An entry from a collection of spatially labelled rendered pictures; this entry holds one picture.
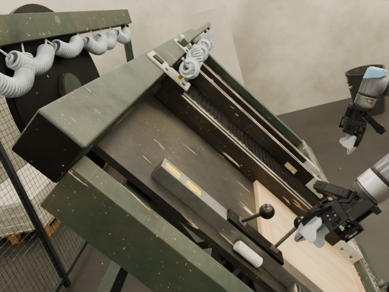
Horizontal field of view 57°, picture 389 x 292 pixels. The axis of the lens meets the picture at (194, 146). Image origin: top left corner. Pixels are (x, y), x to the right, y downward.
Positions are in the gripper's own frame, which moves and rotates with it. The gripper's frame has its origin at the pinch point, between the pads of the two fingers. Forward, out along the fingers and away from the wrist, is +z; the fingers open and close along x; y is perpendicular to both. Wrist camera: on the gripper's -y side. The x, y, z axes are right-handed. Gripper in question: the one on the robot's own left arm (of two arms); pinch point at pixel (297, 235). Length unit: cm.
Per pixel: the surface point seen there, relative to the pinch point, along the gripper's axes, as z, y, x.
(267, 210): -1.6, -0.2, -13.8
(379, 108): -65, -351, 340
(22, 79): 35, -61, -70
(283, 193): 9, -41, 28
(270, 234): 11.5, -13.7, 9.2
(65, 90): 44, -90, -54
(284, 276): 11.1, 2.7, 6.2
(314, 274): 11.8, -5.6, 26.8
